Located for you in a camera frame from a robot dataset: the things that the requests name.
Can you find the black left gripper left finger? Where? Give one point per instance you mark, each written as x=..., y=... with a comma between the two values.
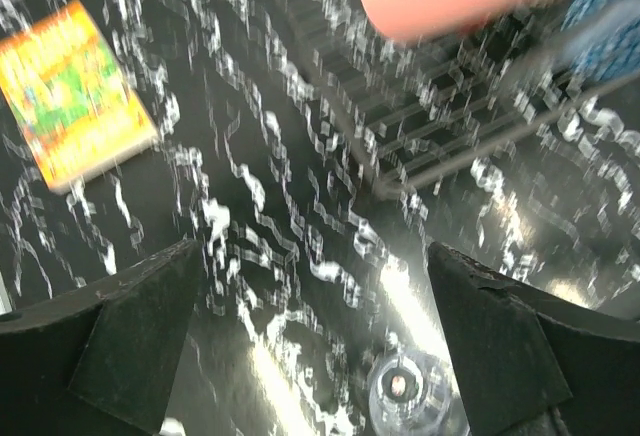
x=102, y=359

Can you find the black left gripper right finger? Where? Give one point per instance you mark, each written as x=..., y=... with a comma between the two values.
x=530, y=363

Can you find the blue triangle patterned bowl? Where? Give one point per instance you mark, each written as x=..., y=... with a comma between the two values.
x=603, y=39

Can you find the clear drinking glass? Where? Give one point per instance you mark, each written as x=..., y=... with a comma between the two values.
x=412, y=393

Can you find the orange green paperback book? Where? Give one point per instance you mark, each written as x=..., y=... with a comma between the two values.
x=78, y=113

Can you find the wire dish rack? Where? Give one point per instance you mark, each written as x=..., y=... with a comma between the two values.
x=414, y=115

